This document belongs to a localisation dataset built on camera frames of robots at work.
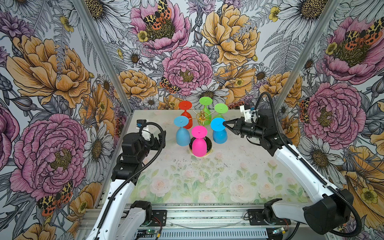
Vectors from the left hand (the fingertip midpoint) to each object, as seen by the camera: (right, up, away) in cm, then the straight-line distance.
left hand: (157, 136), depth 74 cm
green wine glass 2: (+32, +14, +8) cm, 36 cm away
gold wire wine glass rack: (+22, +9, +5) cm, 24 cm away
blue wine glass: (+31, +1, +5) cm, 32 cm away
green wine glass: (+25, +10, +5) cm, 27 cm away
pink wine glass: (+21, -5, +3) cm, 22 cm away
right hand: (+32, +4, -3) cm, 32 cm away
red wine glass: (+14, +16, +9) cm, 23 cm away
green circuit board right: (+58, -44, -3) cm, 73 cm away
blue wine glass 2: (+12, 0, +6) cm, 14 cm away
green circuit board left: (-3, -44, -3) cm, 44 cm away
